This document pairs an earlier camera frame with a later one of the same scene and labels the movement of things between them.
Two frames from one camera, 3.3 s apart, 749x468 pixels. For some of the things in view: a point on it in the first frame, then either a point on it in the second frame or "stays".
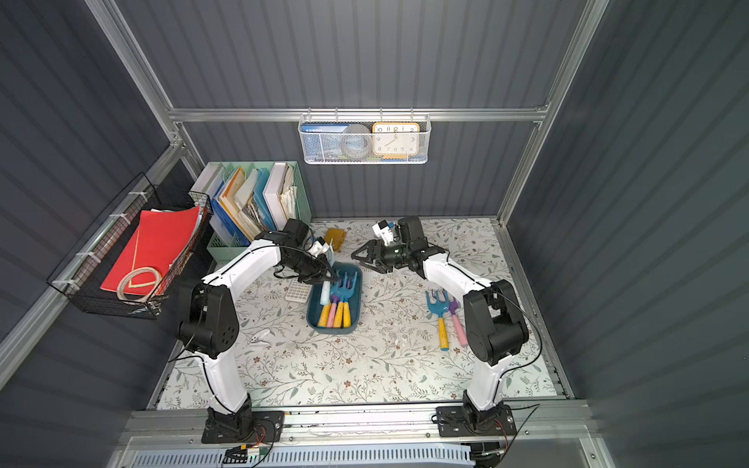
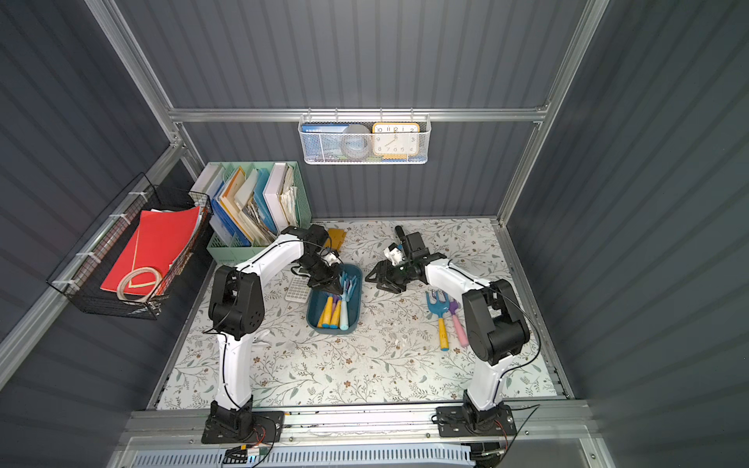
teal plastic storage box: [313, 306] stays
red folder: [161, 238] stays
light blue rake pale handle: [325, 294] to [346, 294]
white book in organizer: [271, 193] stays
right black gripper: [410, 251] to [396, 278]
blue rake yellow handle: [324, 315] stays
